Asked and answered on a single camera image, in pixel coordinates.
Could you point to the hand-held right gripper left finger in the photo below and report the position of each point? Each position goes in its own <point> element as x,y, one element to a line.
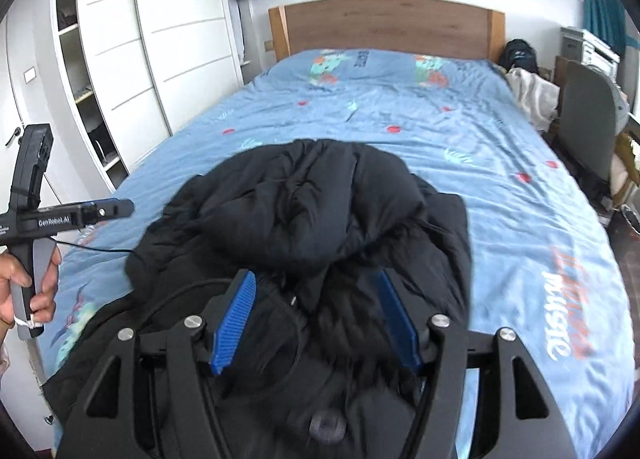
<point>232,324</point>

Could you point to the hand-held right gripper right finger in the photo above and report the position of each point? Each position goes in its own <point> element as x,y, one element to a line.
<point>400,324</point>

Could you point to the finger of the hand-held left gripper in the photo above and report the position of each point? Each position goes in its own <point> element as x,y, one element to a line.
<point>107,210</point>

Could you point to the black puffer coat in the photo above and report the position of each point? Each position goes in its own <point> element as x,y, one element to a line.
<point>310,219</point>

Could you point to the person's left hand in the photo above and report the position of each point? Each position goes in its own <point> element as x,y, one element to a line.
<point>47,284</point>

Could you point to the bed with blue cartoon sheet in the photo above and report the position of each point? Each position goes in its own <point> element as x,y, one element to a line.
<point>500,199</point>

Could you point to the white wardrobe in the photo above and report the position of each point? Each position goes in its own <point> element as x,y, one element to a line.
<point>150,39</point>

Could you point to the cream cloth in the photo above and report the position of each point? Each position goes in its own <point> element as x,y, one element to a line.
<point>535,96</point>

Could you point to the grey chair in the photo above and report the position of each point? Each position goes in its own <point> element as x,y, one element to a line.
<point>587,124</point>

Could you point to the brown bag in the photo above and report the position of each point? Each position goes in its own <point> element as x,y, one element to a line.
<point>627,169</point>

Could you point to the black backpack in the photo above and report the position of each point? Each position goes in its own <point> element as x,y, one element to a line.
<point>520,56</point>

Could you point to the wooden headboard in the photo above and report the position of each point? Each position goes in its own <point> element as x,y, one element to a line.
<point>385,29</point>

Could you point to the white printer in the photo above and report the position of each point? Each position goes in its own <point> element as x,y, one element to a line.
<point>590,49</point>

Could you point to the teal curtain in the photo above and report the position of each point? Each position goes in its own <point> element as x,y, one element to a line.
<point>602,4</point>

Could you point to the white light switch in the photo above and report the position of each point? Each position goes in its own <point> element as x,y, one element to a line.
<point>30,75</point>

